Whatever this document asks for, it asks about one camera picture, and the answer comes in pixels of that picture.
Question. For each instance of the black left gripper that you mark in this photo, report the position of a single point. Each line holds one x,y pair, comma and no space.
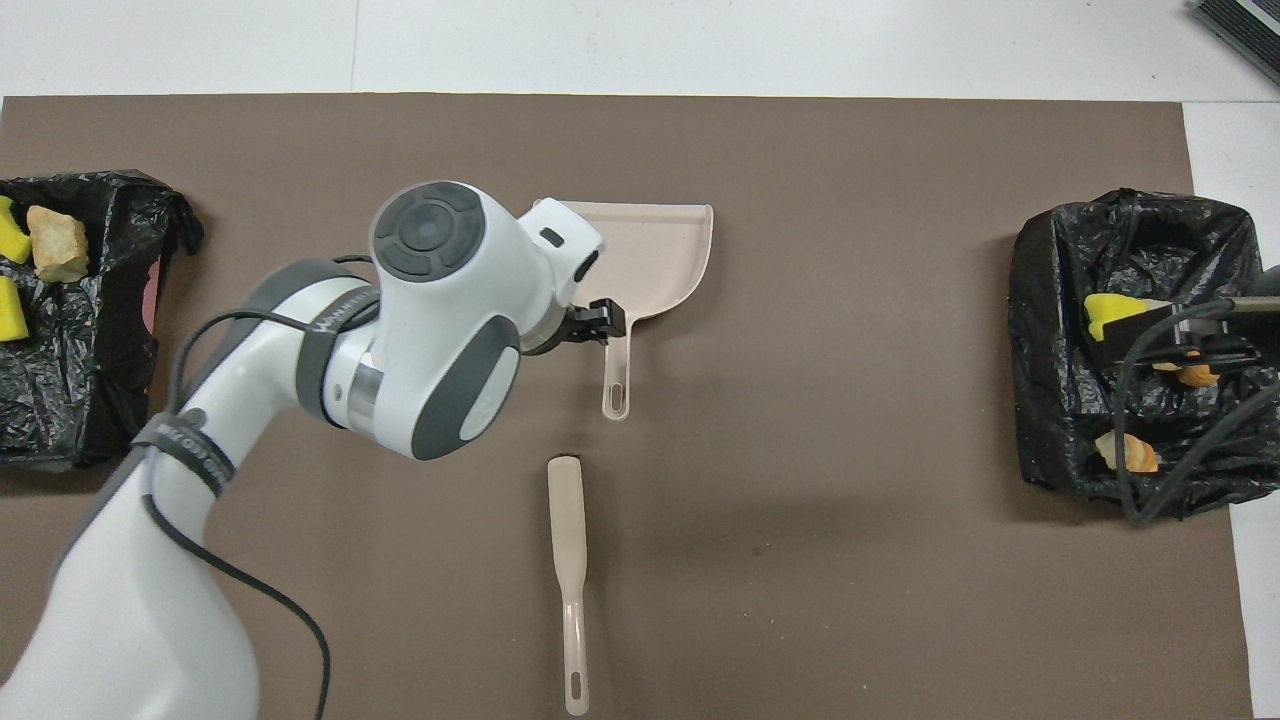
555,330

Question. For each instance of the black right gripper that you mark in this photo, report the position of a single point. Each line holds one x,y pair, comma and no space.
1215,335

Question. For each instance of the brown oval bread roll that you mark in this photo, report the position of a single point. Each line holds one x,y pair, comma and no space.
1195,377

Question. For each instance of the plain yellow sponge wedge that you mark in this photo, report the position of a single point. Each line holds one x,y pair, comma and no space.
1108,308

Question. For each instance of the beige plastic dustpan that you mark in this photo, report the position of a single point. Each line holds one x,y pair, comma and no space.
660,250

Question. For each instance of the pale lumpy bread chunk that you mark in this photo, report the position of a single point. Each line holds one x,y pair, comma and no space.
1128,452

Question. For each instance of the beige hand brush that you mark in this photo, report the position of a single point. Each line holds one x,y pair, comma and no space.
566,540

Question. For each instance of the striped croissant bread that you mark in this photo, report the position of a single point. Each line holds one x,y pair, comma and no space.
58,245

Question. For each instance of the notched yellow sponge piece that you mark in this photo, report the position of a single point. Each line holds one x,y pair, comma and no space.
10,310

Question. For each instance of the yellow and green sponge piece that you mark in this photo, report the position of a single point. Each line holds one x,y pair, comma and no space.
10,238

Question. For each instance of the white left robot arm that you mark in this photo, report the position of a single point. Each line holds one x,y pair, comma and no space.
440,300

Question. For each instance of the black bag-lined trash bin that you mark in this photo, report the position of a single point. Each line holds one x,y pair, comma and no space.
1060,380

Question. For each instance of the black bag-lined pink bin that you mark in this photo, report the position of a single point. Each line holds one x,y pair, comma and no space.
90,360

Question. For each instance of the brown table mat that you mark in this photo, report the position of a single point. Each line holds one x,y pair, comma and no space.
800,560

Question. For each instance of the dark ribbed object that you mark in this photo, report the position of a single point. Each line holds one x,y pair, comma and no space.
1245,30

